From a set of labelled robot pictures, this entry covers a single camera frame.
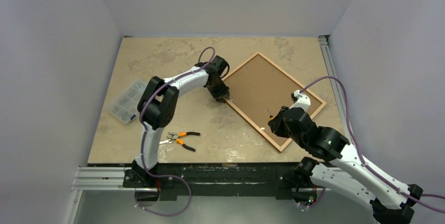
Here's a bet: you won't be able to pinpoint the wooden picture frame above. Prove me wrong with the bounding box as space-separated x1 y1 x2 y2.
221 52 327 153

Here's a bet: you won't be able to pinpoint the yellow handled screwdriver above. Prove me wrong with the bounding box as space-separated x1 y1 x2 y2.
267 109 274 120

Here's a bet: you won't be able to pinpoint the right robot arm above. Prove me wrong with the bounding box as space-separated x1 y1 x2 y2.
268 106 423 223

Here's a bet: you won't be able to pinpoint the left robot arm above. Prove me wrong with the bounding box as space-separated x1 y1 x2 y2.
132 56 230 187

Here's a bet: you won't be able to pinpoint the orange black pliers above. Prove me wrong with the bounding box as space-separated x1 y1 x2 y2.
166 131 202 152

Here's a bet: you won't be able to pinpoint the small silver wrench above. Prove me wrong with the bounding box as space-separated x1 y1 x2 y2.
159 139 175 144

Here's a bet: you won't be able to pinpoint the clear plastic organizer box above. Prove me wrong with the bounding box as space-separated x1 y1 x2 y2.
108 79 147 124

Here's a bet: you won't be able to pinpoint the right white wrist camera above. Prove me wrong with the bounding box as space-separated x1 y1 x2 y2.
290 90 311 112

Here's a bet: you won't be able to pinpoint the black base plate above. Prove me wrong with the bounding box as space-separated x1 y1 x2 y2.
123 158 323 205

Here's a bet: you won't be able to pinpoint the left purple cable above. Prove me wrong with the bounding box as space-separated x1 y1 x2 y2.
134 46 217 218

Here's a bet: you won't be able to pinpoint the purple cable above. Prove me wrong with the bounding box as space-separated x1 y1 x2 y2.
134 46 217 218
299 76 445 212

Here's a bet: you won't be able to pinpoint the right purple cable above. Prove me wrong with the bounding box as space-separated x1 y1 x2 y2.
299 76 445 212

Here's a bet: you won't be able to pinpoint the aluminium rail frame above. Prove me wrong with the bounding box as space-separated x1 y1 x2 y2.
67 36 374 223

